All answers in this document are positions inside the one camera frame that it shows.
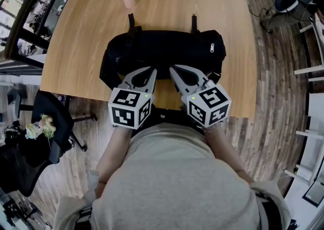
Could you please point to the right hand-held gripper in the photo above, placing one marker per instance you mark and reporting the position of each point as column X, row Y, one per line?
column 210, row 107

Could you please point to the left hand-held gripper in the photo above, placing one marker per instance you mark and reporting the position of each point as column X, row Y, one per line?
column 126, row 112

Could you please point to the person's beige shirt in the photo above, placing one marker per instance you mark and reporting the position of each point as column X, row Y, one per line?
column 174, row 186

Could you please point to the black duffel bag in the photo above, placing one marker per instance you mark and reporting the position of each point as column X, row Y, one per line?
column 164, row 46

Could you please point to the dried flower bouquet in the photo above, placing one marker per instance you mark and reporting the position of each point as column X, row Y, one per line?
column 49, row 125

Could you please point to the dark stair railing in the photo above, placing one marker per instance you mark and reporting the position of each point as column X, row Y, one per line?
column 25, row 34

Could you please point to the person's right forearm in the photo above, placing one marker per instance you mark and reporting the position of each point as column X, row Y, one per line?
column 225, row 153

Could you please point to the white-legged table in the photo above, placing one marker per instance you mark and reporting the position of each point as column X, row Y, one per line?
column 311, row 70

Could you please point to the person's black trousers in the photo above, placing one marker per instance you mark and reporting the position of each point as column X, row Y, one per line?
column 172, row 117

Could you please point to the black framed picture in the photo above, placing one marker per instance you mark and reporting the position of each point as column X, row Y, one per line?
column 314, row 193

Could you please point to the person's left forearm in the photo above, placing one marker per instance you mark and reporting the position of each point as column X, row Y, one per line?
column 114, row 153

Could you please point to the white side table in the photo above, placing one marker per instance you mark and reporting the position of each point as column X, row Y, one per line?
column 316, row 112

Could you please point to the pastel toy figure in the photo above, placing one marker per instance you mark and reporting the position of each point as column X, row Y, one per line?
column 33, row 130

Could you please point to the black office chair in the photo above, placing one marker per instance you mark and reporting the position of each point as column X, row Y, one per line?
column 48, row 105

